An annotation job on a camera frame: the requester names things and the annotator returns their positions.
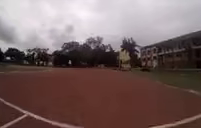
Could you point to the pale yellow building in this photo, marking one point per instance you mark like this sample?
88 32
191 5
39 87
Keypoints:
124 59

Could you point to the row of dark trees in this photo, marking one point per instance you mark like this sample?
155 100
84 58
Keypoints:
74 53

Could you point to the tall dark tree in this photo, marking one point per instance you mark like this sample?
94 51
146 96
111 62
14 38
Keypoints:
130 46

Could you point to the long multi-storey building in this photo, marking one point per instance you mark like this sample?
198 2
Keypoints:
184 50

